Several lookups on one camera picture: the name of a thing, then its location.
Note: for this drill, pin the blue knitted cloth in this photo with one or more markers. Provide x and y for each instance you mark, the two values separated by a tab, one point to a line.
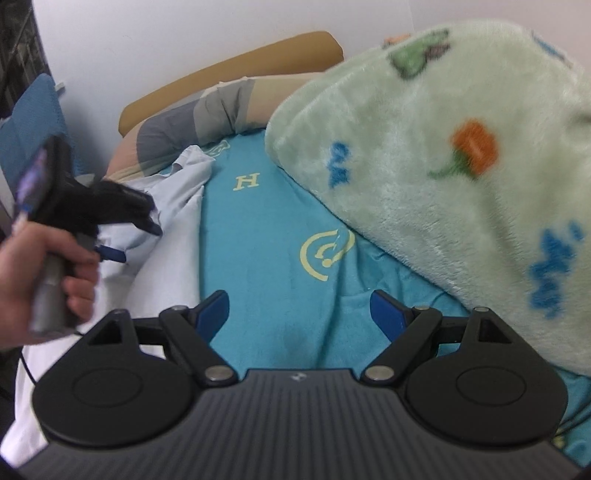
37	115

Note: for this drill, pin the person's left hand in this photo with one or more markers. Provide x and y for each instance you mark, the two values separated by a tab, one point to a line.
27	272

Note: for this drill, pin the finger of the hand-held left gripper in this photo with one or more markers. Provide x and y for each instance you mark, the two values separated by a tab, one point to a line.
123	203
111	254

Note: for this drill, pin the pale blue shirt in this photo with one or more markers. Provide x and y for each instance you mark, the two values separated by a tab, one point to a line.
152	277

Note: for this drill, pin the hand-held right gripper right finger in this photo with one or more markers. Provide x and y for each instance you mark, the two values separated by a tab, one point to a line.
386	313

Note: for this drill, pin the grey beige striped pillow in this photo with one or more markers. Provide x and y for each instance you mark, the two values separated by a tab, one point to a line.
194	115

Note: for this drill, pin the tan padded headboard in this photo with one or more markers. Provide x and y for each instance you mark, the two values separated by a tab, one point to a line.
258	55

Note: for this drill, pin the green printed fleece blanket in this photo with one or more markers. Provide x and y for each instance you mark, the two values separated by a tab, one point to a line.
415	152

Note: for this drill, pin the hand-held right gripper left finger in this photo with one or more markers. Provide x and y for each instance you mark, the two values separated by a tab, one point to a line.
213	313

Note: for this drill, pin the dark metal rack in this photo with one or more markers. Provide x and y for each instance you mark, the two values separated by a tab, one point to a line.
18	50

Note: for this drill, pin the teal printed bed sheet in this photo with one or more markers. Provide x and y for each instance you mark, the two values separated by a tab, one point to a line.
277	258

